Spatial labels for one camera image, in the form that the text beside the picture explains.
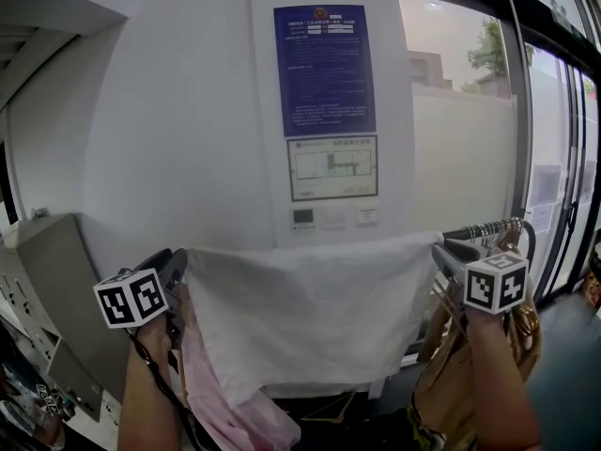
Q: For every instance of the small grey object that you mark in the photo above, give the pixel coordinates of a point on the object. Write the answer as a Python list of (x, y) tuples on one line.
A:
[(40, 212)]

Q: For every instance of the blue wall poster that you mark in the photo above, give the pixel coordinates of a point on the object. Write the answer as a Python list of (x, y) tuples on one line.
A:
[(324, 68)]

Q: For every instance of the grey metal cabinet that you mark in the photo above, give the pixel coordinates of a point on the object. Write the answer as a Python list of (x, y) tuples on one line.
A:
[(61, 270)]

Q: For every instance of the plain white wall switch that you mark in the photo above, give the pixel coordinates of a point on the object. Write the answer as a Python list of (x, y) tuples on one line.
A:
[(334, 217)]

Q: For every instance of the small paper notice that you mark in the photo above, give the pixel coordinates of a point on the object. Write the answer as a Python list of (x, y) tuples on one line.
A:
[(541, 219)]

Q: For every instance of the white perforated panel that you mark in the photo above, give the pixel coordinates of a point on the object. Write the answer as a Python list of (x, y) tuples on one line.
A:
[(19, 294)]

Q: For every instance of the pink shirt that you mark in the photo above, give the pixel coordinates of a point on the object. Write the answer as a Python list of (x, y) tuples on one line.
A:
[(206, 393)]

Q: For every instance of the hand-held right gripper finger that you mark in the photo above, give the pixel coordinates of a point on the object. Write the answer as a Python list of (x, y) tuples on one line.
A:
[(446, 261), (462, 249)]

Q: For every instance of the black framed glass door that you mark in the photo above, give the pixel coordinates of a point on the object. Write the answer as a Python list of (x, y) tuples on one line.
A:
[(563, 134)]

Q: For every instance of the row of wooden hangers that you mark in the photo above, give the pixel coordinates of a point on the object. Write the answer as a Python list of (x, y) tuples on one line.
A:
[(526, 317)]

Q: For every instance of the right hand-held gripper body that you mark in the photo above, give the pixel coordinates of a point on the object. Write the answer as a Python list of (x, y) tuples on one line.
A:
[(495, 284)]

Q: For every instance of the framed floor plan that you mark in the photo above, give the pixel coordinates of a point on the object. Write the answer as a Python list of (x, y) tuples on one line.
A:
[(332, 168)]

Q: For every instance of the black clothes rack rail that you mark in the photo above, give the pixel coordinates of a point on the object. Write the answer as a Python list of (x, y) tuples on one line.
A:
[(457, 233)]

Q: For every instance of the yellow black patterned item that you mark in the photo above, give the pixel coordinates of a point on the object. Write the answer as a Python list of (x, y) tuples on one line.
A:
[(422, 430)]

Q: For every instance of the labelled white wall switch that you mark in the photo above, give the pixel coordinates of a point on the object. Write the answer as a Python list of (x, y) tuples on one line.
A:
[(366, 216)]

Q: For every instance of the wall thermostat panel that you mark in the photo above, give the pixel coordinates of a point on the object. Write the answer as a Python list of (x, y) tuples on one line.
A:
[(303, 216)]

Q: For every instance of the large paper notice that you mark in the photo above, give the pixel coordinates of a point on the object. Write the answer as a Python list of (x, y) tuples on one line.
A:
[(544, 186)]

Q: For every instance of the white cloth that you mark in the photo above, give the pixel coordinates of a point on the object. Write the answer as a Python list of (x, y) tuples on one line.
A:
[(305, 308)]

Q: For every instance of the person's left forearm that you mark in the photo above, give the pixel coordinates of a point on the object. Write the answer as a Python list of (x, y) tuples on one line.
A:
[(145, 393)]

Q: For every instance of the black white patterned block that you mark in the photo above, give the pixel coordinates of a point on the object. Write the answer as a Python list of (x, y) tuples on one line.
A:
[(54, 399)]

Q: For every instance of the person's right forearm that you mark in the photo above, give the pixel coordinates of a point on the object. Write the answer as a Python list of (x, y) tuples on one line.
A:
[(502, 383)]

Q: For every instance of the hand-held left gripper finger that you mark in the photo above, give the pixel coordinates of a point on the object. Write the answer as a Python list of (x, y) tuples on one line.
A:
[(152, 259), (176, 273)]

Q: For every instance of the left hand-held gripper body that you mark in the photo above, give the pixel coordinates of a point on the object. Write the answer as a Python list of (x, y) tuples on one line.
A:
[(131, 299)]

